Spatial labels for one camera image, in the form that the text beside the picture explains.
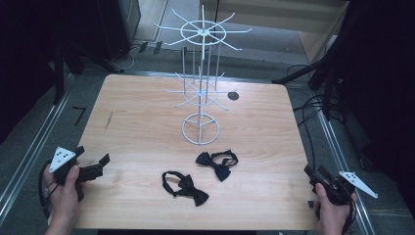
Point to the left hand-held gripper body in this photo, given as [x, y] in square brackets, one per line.
[62, 158]

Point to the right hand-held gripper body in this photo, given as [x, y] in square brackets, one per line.
[339, 192]

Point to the black bow tie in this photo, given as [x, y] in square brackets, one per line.
[189, 187]
[221, 171]

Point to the person's right hand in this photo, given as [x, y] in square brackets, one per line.
[332, 215]

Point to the person's left hand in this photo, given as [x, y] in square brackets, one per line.
[65, 199]

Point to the dark tape piece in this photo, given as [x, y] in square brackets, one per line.
[311, 204]

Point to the black floor tape mark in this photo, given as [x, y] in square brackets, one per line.
[79, 116]

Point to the black metal stand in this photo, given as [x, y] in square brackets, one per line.
[328, 84]
[59, 75]

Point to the black round table grommet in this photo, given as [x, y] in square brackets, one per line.
[233, 95]

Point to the small black floor block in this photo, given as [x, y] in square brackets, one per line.
[158, 47]
[143, 47]

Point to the dark cabinet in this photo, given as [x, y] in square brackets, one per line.
[120, 26]

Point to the beige wooden cabinet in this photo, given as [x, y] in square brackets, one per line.
[277, 14]

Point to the metal floor rail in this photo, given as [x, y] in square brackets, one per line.
[342, 166]
[36, 147]

